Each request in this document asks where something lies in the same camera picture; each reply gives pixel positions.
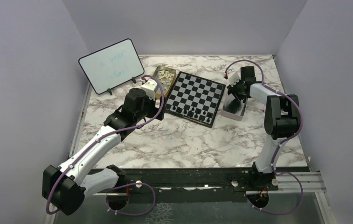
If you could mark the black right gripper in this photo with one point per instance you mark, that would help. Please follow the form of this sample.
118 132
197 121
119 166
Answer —
231 89

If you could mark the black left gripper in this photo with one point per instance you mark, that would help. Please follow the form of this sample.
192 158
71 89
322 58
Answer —
155 110

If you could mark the black chess rook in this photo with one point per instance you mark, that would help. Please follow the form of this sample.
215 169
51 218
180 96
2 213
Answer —
190 113

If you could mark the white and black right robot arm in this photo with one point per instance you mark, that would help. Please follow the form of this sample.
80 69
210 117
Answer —
281 121

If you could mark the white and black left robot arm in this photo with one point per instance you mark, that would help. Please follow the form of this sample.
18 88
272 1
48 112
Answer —
66 186

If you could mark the pile of white chess pieces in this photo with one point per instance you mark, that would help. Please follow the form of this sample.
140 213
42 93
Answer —
166 76

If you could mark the pink tin box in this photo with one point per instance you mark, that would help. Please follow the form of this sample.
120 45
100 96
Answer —
233 108

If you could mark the black and silver chessboard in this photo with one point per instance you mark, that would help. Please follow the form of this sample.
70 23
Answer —
193 91

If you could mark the small whiteboard with stand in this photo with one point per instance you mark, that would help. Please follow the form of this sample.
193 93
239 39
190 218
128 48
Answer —
112 66

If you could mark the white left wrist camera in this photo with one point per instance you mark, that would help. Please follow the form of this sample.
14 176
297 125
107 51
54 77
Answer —
150 88

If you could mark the black mounting rail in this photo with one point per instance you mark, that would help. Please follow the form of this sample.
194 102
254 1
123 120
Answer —
201 185

